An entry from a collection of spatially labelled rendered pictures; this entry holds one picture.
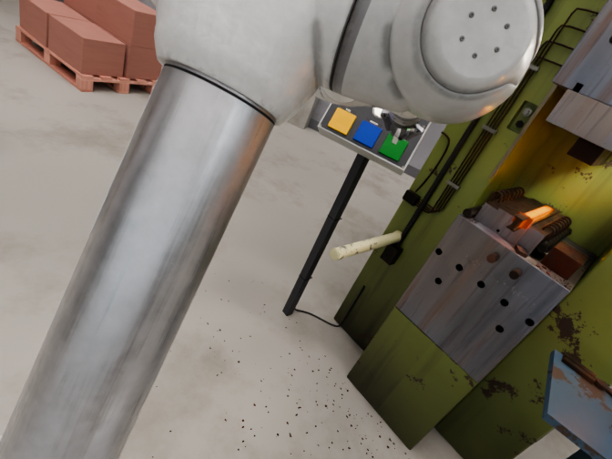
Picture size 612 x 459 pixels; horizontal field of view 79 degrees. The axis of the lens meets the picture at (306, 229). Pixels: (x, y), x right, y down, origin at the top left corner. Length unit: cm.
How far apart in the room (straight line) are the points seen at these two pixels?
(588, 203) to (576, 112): 56
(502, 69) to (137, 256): 28
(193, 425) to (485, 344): 103
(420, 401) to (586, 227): 93
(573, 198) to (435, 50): 157
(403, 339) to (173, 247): 132
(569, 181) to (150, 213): 166
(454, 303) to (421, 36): 121
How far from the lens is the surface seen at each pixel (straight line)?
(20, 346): 166
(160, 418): 149
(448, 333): 146
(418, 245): 164
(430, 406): 163
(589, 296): 150
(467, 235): 133
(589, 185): 179
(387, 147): 132
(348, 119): 134
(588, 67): 133
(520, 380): 166
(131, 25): 390
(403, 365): 161
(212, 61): 29
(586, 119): 131
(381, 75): 29
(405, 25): 27
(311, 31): 30
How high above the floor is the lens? 131
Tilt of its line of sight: 30 degrees down
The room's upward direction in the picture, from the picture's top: 24 degrees clockwise
